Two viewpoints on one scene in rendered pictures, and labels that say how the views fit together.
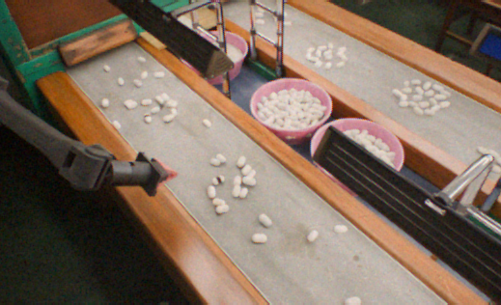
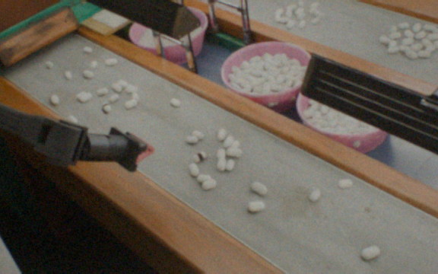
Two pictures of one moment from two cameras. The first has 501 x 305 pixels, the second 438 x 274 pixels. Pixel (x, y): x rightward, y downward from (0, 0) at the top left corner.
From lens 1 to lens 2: 0.27 m
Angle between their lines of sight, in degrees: 6
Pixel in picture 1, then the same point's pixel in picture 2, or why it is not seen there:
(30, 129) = not seen: outside the picture
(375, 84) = (358, 35)
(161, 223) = (144, 208)
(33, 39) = not seen: outside the picture
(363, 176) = (355, 95)
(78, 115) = not seen: hidden behind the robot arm
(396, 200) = (392, 109)
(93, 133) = not seen: hidden behind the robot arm
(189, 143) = (159, 125)
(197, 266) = (192, 243)
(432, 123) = (430, 64)
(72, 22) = (6, 17)
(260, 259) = (260, 227)
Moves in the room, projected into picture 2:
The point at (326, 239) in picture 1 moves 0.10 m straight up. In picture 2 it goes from (331, 197) to (331, 165)
